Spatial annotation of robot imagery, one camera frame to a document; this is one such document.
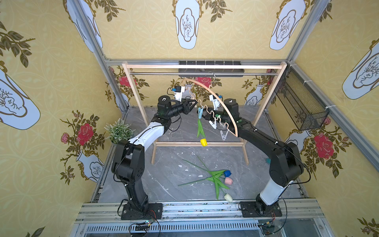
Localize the wooden arched clip hanger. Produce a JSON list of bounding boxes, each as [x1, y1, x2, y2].
[[180, 76, 238, 137]]

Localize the yellow artificial tulip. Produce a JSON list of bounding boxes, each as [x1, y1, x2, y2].
[[197, 119, 208, 147]]

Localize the blue artificial tulip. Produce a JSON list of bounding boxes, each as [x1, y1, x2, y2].
[[184, 159, 232, 178]]

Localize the pink artificial tulip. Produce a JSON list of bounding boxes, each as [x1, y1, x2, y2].
[[179, 177, 233, 189]]

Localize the white artificial tulip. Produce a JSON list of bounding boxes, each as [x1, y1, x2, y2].
[[197, 156, 233, 202]]

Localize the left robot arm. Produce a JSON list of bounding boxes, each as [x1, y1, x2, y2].
[[112, 95, 197, 213]]

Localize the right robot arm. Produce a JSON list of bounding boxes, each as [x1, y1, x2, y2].
[[198, 99, 305, 214]]

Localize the wooden clothes rack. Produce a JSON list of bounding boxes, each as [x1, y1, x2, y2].
[[122, 60, 287, 164]]

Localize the potted green plant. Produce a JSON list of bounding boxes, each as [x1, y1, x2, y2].
[[105, 118, 135, 144]]

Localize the small circuit board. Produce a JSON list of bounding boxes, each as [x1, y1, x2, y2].
[[135, 223, 151, 232]]

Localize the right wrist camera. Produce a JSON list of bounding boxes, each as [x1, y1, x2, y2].
[[209, 94, 223, 111]]

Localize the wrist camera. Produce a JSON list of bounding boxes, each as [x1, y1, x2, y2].
[[209, 94, 223, 111], [172, 86, 185, 102]]

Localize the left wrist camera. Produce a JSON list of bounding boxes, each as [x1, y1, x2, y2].
[[172, 86, 185, 102]]

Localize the black wire mesh basket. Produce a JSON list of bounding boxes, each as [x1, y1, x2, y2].
[[275, 68, 329, 130]]

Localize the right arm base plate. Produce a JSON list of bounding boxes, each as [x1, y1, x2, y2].
[[239, 201, 283, 218]]

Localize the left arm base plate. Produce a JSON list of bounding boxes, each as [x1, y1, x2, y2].
[[121, 203, 163, 220]]

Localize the aluminium rail base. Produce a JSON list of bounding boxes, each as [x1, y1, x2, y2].
[[71, 198, 333, 237]]

